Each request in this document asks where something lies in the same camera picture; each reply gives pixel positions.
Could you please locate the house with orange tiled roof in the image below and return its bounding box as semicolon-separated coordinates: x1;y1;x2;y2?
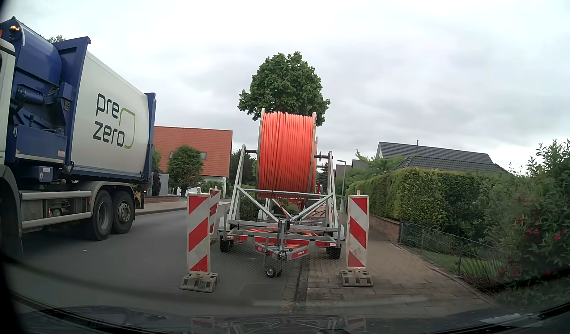
153;126;234;197

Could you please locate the round-crowned tree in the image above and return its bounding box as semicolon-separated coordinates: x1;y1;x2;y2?
237;51;331;127

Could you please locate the red and white barrier beacon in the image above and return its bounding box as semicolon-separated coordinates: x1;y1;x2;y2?
339;190;374;288
208;187;222;245
180;187;219;293

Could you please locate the small dark green tree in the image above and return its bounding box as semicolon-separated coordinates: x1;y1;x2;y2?
167;145;205;197

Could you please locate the pavement beyond the road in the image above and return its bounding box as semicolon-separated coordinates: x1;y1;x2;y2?
135;199;232;216

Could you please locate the trimmed green hedge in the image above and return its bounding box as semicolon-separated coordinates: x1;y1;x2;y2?
345;167;504;239

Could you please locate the house with dark grey roof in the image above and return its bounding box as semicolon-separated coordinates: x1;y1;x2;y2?
351;139;510;175

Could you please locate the brick paved pavement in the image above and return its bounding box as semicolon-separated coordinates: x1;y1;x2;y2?
294;211;496;317

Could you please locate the car's own bonnet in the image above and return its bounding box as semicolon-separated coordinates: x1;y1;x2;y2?
11;297;570;334

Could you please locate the grey asphalt road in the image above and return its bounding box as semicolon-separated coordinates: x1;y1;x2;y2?
7;200;309;316

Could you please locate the blue and white refuse lorry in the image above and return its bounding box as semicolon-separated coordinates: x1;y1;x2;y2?
0;17;157;260

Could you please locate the grass strip behind fence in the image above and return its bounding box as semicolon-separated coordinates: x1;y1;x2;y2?
422;248;506;281

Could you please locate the bush with red flowers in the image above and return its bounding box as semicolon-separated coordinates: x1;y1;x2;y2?
482;139;570;290

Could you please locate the trailer with orange cable drum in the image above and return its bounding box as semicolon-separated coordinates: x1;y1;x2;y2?
219;109;346;278

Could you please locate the lamp post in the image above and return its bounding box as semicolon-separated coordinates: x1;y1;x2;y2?
337;159;347;212

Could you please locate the low brick wall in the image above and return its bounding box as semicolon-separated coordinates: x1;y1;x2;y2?
368;214;401;244

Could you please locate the wire mesh fence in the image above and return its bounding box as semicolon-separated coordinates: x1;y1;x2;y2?
398;220;510;290

